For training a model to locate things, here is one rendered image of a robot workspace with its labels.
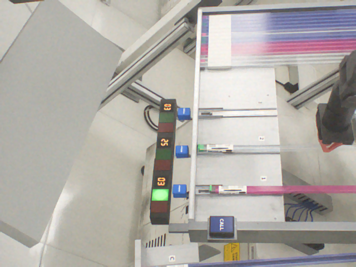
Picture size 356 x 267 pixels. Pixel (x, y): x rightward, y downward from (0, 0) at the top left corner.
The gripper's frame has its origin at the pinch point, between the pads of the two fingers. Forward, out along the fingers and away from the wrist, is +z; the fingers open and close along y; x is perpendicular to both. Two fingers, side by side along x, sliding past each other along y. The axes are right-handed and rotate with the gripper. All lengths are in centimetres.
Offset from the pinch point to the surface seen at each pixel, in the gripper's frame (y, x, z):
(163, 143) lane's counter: 3.0, 37.2, 5.2
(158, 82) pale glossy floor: 92, 47, 82
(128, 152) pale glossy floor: 49, 56, 75
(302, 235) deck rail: -21.0, 6.8, 2.7
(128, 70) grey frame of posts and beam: 51, 52, 31
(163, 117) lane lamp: 11.0, 37.7, 5.2
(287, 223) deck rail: -19.6, 10.1, 0.6
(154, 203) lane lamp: -13.3, 38.3, 5.3
